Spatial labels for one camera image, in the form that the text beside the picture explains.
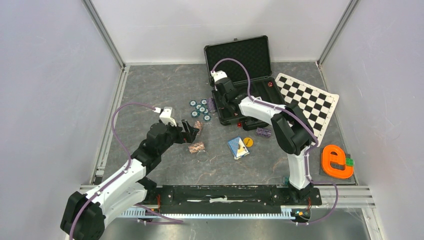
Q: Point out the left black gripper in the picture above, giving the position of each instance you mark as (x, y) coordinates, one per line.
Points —
(183, 136)

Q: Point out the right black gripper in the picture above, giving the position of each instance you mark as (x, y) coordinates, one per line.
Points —
(217, 91)

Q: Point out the pink chip stack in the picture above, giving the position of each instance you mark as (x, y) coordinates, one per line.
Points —
(196, 147)
(198, 125)

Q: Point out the blue card deck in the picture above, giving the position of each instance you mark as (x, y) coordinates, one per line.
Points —
(238, 148)

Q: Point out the purple chip stack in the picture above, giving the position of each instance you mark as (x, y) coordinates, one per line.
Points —
(264, 132)
(211, 105)

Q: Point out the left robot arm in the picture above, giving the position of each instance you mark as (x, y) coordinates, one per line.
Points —
(87, 215)

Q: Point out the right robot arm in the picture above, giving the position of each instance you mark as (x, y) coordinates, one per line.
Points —
(292, 130)

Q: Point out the black poker set case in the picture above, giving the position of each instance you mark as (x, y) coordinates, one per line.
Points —
(247, 63)

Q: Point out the clear round lid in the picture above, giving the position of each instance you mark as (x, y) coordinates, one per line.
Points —
(202, 156)

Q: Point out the yellow dealer button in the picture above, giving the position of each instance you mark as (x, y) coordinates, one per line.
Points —
(248, 142)

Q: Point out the black white checkered board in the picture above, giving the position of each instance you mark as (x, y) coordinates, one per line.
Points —
(318, 105)

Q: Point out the green toy block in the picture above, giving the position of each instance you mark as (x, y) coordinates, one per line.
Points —
(349, 162)

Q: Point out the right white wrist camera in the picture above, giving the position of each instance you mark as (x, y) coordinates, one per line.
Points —
(217, 76)

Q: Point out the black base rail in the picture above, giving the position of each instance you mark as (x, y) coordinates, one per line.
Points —
(229, 199)

